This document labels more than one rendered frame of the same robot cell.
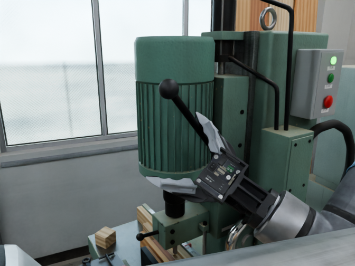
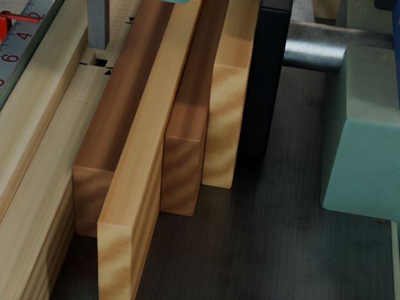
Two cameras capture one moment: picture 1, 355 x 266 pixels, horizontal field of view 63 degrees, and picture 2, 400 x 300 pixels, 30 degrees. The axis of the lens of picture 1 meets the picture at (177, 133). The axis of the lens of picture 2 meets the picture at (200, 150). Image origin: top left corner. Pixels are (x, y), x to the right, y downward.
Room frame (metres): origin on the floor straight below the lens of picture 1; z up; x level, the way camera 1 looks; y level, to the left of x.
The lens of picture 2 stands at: (0.88, 0.25, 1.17)
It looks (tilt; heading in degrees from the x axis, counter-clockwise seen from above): 41 degrees down; 217
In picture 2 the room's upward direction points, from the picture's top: 6 degrees clockwise
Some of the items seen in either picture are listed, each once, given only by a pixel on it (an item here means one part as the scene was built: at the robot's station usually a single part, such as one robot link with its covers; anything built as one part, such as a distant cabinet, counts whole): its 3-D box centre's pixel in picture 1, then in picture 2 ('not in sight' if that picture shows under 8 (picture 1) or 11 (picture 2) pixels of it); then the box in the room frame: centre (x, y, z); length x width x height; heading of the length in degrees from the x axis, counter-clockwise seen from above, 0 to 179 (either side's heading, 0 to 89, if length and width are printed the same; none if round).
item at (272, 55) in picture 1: (256, 159); not in sight; (0.82, -0.24, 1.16); 0.22 x 0.22 x 0.72; 32
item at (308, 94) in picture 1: (316, 83); not in sight; (0.71, -0.34, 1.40); 0.10 x 0.06 x 0.16; 122
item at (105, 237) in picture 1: (105, 237); not in sight; (0.77, 0.22, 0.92); 0.05 x 0.04 x 0.04; 148
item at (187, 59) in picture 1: (174, 107); not in sight; (0.66, 0.01, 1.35); 0.18 x 0.18 x 0.31
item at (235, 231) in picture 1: (244, 239); not in sight; (0.62, -0.17, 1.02); 0.12 x 0.03 x 0.12; 122
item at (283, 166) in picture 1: (285, 160); not in sight; (0.64, -0.26, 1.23); 0.09 x 0.08 x 0.15; 122
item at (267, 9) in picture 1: (268, 20); not in sight; (0.81, -0.24, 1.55); 0.06 x 0.02 x 0.06; 122
